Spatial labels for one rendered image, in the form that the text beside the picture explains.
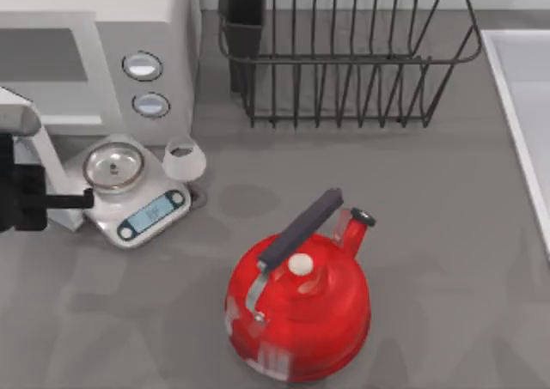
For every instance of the black cutlery holder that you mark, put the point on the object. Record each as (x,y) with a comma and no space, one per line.
(241,15)

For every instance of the red kettle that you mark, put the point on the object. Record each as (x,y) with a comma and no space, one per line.
(309,316)

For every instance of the pale microwave oven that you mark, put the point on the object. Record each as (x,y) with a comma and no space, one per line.
(107,32)

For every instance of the pale grey rounded box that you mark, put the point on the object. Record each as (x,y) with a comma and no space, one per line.
(17,114)

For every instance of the white kitchen scale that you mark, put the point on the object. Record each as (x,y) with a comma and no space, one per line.
(142,217)

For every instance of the small round microwave knob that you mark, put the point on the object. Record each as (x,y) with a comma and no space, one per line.
(150,105)

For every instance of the clear glass cup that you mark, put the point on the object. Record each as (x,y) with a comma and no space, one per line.
(184,162)

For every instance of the large round microwave knob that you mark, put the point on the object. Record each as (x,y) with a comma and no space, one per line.
(142,65)

